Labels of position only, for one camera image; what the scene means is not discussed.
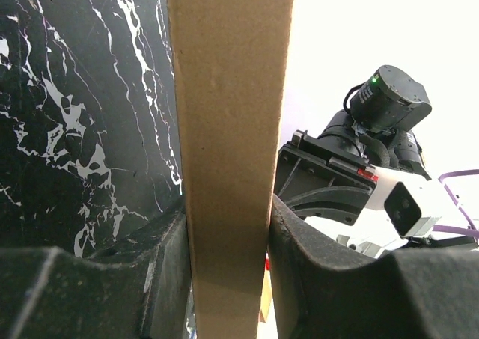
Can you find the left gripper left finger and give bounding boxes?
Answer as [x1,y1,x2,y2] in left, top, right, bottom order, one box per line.
[1,201,191,338]

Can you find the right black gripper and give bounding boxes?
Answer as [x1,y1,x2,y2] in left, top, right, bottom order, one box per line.
[275,110,430,225]

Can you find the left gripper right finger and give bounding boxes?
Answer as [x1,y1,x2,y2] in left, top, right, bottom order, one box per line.
[268,198,478,338]

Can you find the brown cardboard box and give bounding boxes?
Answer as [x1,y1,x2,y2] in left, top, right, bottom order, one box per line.
[168,0,293,338]

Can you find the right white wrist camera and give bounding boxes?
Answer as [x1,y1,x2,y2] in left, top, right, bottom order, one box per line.
[365,167,454,238]

